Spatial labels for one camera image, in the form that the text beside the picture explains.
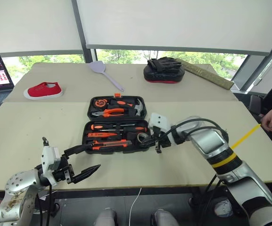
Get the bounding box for black table frame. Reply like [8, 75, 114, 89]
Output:
[50, 186, 205, 213]

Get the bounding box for orange black utility knife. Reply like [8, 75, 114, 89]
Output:
[88, 139, 133, 151]

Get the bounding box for thin white cable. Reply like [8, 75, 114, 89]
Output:
[128, 187, 143, 226]

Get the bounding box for black tool case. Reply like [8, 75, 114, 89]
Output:
[82, 92, 152, 155]

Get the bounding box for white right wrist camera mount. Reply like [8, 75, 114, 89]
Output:
[148, 113, 172, 134]

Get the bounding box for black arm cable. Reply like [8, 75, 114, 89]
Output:
[160, 118, 229, 148]
[35, 181, 57, 226]

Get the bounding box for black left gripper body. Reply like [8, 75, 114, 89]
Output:
[51, 153, 76, 185]

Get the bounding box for black chair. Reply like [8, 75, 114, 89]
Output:
[248, 93, 270, 116]

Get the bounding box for claw hammer orange grip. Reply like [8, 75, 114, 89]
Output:
[109, 98, 146, 117]

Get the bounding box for orange handled pliers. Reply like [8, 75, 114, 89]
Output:
[91, 108, 125, 118]

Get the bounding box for black hanging cable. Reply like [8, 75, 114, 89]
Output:
[195, 174, 224, 226]

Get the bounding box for yellow strap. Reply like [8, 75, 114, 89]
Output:
[211, 124, 261, 168]

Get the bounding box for narrow white roller blind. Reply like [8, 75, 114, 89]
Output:
[0, 0, 85, 55]

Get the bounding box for olive brown long bar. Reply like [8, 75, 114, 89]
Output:
[180, 59, 235, 90]

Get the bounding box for grey rounded shape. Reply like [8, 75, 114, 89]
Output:
[94, 207, 118, 226]
[150, 208, 179, 226]

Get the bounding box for person's bare hand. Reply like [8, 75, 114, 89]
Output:
[261, 109, 272, 133]

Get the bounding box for lilac silicone spatula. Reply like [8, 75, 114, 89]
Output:
[87, 61, 125, 92]

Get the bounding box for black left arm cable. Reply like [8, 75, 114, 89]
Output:
[35, 181, 57, 226]

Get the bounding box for black electrical tape roll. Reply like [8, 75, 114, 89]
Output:
[135, 132, 151, 144]

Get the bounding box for red canvas shoe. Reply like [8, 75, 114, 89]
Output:
[23, 81, 65, 101]

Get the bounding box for grey window post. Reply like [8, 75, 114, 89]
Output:
[70, 0, 98, 64]

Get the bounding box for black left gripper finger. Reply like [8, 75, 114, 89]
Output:
[72, 164, 102, 185]
[63, 144, 92, 158]

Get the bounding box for slanted grey window frame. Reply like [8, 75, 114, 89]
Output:
[231, 30, 272, 94]

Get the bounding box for orange black tape measure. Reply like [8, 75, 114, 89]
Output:
[94, 98, 107, 109]

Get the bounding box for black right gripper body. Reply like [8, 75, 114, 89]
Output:
[149, 126, 173, 154]

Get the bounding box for orange voltage tester pen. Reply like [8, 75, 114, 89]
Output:
[87, 132, 119, 138]

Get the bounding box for black red boxing mitt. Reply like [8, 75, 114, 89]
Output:
[143, 56, 186, 84]

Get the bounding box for wide white roller blind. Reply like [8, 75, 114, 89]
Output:
[75, 0, 272, 57]

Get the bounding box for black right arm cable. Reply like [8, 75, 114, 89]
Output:
[160, 118, 229, 148]

